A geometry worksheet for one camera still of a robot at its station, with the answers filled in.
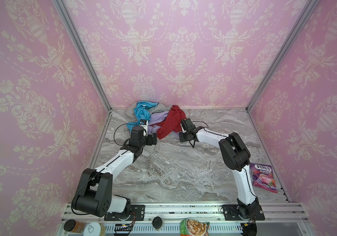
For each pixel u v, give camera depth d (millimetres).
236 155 566
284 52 852
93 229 660
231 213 730
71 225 632
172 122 1021
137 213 738
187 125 833
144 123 783
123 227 730
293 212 762
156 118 1093
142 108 1058
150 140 802
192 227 687
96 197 425
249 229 714
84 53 869
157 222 636
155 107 1128
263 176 833
